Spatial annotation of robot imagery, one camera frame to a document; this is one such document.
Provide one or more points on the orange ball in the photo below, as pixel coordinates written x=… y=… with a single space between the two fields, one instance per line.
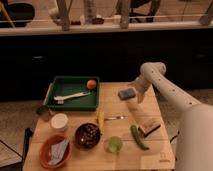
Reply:
x=91 y=84

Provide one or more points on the green cucumber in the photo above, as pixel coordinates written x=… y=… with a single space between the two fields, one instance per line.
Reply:
x=135 y=135

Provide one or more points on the white round container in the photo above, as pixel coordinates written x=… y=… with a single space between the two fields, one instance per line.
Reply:
x=59 y=122

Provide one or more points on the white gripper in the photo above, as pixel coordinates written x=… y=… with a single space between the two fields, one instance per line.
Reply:
x=141 y=85

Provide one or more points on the dark bowl with beans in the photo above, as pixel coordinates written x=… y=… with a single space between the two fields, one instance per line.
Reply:
x=87 y=136

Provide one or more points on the metal spoon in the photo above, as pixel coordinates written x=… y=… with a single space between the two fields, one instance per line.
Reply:
x=114 y=118

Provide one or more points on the white paper packet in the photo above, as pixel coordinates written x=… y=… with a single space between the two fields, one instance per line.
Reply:
x=58 y=151

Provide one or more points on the green plastic cup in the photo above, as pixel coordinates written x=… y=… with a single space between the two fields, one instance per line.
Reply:
x=113 y=144

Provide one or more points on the orange bowl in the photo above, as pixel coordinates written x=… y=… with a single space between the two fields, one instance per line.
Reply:
x=45 y=152

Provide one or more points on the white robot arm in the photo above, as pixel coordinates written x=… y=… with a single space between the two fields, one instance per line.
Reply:
x=194 y=148

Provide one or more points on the wooden block brush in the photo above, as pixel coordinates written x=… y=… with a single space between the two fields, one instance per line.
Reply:
x=149 y=126

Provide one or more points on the white dish brush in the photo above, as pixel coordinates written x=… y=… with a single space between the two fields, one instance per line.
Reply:
x=62 y=99

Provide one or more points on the small metal cup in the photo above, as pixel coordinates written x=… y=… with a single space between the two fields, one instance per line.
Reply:
x=44 y=113

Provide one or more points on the green plastic tray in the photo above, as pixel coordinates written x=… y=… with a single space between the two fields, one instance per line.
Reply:
x=67 y=85

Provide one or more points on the blue sponge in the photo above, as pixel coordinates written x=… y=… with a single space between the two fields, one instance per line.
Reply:
x=126 y=94

